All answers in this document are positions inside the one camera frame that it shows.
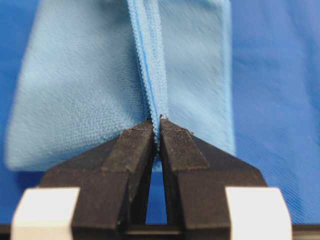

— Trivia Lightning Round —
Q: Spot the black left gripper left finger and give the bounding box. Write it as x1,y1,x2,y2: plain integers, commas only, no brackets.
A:
9,117,155,240

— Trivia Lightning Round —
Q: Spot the light blue towel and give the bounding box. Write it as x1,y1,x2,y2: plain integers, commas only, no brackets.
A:
4,0,236,171

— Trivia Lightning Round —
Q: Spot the blue table cloth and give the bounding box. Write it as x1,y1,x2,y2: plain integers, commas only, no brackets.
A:
0,0,320,224

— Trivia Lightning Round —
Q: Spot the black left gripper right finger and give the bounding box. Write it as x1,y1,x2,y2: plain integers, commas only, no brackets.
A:
158,117,293,240

